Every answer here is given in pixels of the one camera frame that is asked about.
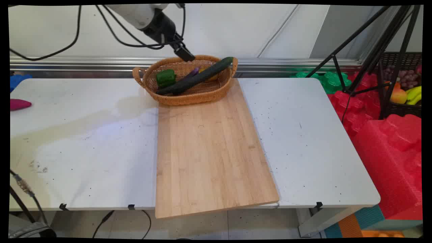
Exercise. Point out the black plastic crate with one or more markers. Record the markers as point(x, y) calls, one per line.
point(401, 110)

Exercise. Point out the orange yellow toy peach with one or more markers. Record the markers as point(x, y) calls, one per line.
point(398, 96)

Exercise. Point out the purple toy grapes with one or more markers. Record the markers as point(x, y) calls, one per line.
point(406, 77)

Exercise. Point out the small red foam mat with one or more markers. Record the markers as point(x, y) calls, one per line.
point(354, 104)

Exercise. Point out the green toy bell pepper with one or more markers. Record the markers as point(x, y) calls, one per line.
point(165, 78)

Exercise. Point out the pink toy vegetable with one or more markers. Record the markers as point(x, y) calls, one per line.
point(18, 104)

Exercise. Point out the purple toy eggplant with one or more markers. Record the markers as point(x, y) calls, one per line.
point(193, 72)

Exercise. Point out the long dark green cucumber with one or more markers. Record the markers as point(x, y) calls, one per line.
point(202, 76)

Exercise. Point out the wooden cutting board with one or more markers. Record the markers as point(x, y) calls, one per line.
point(209, 152)

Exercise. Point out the yellow green toy banana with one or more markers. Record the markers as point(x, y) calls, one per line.
point(414, 91)
point(415, 100)

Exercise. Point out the woven wicker basket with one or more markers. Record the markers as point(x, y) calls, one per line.
point(195, 98)

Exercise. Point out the yellow orange toy fruit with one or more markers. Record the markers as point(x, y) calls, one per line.
point(213, 78)

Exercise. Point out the large red foam mat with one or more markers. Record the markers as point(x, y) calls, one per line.
point(388, 162)

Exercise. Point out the white table leg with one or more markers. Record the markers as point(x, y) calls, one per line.
point(324, 221)

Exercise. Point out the silver metal wall rail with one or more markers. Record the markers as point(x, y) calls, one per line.
point(84, 64)

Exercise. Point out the green foam mat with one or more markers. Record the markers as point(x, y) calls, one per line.
point(332, 81)

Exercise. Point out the grey bag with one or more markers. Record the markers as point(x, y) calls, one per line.
point(32, 231)

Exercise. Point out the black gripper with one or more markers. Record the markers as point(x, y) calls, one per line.
point(161, 27)

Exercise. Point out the blue orange foam block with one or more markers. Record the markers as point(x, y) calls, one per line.
point(351, 226)

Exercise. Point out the black camera tripod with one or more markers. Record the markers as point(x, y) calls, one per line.
point(376, 50)

